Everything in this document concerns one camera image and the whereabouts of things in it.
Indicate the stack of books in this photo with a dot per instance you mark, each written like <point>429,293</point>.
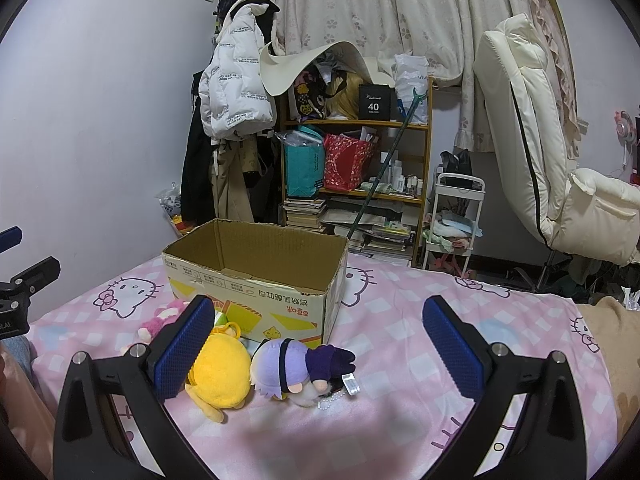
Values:
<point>304,213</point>

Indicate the teal shopping bag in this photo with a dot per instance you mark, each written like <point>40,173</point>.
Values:
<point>304,161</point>

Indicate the pink hello kitty bedsheet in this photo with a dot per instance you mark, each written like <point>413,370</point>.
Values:
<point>407,407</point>

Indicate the pink plush toy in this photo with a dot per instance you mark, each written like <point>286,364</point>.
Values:
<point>162,316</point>

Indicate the green tissue pack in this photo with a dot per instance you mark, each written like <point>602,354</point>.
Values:
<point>220,319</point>

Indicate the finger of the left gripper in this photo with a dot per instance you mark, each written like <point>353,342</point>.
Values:
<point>10,238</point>
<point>36,277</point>

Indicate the wooden shelf unit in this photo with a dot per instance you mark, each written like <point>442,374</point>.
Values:
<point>369,184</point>

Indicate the green broom handle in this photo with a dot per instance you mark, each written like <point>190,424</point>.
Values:
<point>416,101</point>

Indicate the open cardboard box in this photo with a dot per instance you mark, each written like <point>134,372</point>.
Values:
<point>273,281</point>

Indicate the purple haired plush doll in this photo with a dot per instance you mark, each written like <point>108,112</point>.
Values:
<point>286,370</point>

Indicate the black hanging coat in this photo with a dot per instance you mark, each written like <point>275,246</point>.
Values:
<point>197,197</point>

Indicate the floral cream curtain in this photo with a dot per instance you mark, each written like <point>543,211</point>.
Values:
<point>446,33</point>

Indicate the beige trench coat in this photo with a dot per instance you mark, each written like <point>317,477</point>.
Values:
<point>231,160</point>

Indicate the white rolling cart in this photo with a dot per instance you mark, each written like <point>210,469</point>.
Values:
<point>452,225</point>

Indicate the white puffer jacket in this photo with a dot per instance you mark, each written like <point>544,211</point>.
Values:
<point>234,101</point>

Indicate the yellow plush toy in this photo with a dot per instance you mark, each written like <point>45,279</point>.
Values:
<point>219,378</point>

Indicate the red gift bag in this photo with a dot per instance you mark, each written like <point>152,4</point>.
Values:
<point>346,161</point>

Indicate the cream reclining chair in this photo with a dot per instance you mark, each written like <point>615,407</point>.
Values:
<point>576,211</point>

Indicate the black box marked 40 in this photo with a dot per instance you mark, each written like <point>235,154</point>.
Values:
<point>376,102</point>

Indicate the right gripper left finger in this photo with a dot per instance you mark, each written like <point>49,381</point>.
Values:
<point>89,441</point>

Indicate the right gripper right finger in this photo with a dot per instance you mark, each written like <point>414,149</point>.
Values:
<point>548,440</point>

